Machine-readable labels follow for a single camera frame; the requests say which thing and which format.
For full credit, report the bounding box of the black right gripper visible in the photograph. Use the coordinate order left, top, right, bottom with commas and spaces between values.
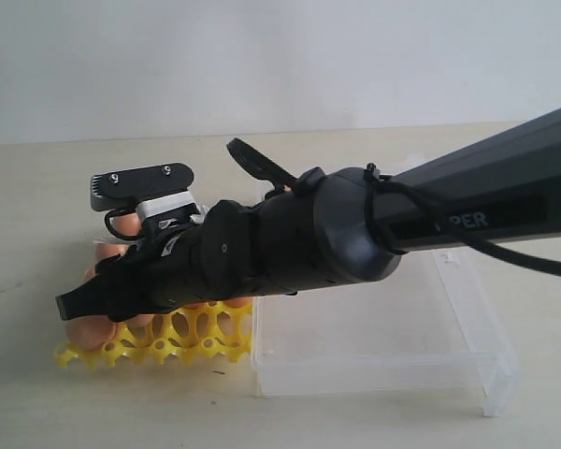
54, 228, 207, 324

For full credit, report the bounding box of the brown egg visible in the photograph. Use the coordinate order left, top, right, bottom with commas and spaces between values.
65, 316, 118, 351
225, 297, 252, 308
94, 243, 129, 262
110, 213, 141, 237
183, 303, 209, 311
85, 267, 96, 280
125, 314, 154, 328

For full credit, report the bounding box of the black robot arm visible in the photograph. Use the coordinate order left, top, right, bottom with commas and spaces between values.
56, 109, 561, 322

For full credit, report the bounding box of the yellow plastic egg tray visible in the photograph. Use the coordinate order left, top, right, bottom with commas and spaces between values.
54, 302, 253, 369

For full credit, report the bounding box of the clear plastic box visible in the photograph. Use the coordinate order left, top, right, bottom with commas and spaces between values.
251, 249, 519, 417

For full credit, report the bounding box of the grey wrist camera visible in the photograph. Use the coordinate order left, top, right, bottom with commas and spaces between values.
90, 163, 200, 222

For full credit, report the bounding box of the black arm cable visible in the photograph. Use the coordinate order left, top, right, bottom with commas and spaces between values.
225, 137, 561, 282

